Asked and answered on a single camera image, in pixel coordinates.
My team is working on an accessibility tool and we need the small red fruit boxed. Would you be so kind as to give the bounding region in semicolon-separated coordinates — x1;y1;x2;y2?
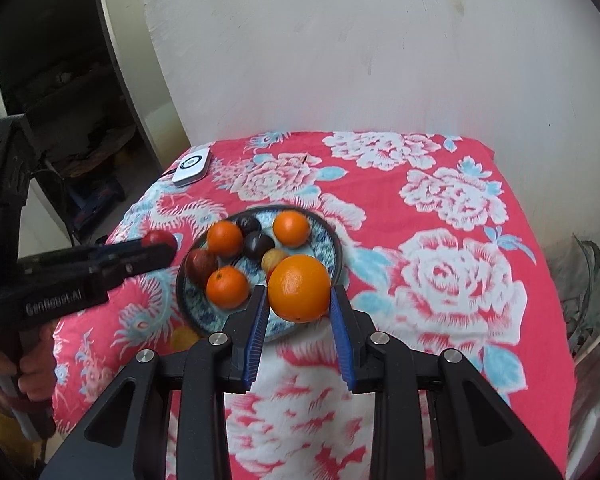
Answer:
142;230;178;252

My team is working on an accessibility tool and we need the dark red apple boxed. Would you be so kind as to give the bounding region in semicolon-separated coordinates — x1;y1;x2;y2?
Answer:
185;248;219;290

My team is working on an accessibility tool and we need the dark plum fruit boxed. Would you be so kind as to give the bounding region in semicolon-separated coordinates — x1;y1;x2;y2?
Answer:
234;214;262;237

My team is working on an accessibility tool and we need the yellow-brown round fruit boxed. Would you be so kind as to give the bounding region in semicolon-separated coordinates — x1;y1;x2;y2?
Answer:
260;248;288;274

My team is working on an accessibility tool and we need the large orange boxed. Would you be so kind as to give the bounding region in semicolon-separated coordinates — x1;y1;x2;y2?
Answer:
268;255;332;324

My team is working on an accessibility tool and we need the person's left hand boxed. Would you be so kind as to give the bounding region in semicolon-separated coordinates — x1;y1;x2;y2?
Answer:
0;322;56;408

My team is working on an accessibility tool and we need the white square device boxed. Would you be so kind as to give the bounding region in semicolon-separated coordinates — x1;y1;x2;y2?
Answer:
172;146;212;188

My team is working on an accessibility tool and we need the red floral tablecloth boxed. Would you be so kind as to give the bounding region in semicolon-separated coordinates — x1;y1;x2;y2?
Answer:
51;130;578;480

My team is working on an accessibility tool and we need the blue white patterned plate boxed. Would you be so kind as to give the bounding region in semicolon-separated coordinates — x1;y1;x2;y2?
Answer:
175;204;343;337

